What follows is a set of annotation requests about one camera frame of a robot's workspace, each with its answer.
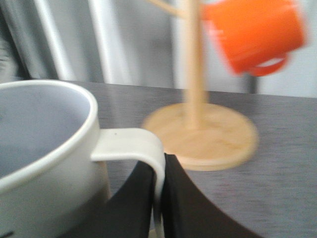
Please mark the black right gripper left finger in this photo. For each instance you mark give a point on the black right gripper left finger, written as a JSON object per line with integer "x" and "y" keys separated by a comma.
{"x": 127, "y": 214}

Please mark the orange enamel mug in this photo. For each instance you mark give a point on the orange enamel mug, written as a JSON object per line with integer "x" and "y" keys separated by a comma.
{"x": 255, "y": 36}

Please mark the wooden mug tree stand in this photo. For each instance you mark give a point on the wooden mug tree stand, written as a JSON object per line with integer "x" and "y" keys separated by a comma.
{"x": 203, "y": 136}

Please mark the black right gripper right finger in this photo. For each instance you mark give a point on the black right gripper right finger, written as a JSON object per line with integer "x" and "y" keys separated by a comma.
{"x": 187, "y": 213}

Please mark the cream HOME mug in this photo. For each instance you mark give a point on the cream HOME mug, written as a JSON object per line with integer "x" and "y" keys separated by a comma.
{"x": 57, "y": 166}

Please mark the grey white curtain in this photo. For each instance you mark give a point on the grey white curtain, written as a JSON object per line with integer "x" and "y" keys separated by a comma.
{"x": 129, "y": 42}

